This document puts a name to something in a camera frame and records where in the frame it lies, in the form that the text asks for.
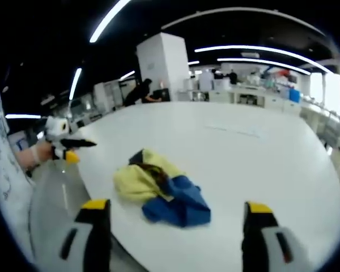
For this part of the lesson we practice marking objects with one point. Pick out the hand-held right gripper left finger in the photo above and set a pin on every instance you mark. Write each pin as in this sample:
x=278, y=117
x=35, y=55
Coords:
x=86, y=235

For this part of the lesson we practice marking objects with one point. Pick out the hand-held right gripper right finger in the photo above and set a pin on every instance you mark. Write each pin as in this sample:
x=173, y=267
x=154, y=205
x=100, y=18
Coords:
x=265, y=238

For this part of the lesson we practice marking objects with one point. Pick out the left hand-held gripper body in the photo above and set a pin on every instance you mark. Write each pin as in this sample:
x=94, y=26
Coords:
x=55, y=129

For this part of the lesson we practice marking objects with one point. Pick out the yellow and blue garment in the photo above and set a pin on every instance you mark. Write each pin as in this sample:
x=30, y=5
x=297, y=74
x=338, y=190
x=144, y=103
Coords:
x=163, y=188

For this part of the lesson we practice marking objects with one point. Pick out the person's left hand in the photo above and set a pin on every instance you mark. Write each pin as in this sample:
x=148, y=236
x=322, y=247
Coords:
x=42, y=153

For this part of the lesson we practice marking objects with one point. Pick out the white cabinet row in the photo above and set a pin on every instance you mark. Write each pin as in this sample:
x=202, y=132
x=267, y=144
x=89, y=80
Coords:
x=102, y=99

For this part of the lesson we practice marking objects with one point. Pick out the person's white printed shirt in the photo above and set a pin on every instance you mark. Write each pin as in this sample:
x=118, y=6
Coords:
x=5, y=167

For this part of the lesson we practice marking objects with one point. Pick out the black monitor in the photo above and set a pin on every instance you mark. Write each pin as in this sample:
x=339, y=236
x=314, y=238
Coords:
x=161, y=95

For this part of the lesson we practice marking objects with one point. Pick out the white square pillar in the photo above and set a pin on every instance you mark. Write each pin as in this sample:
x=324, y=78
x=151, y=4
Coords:
x=163, y=66

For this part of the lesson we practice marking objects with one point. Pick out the white lab counter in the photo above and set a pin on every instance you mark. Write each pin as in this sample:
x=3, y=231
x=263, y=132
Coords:
x=249, y=97

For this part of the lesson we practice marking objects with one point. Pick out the blue bin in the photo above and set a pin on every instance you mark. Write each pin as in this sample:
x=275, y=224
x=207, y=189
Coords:
x=294, y=95

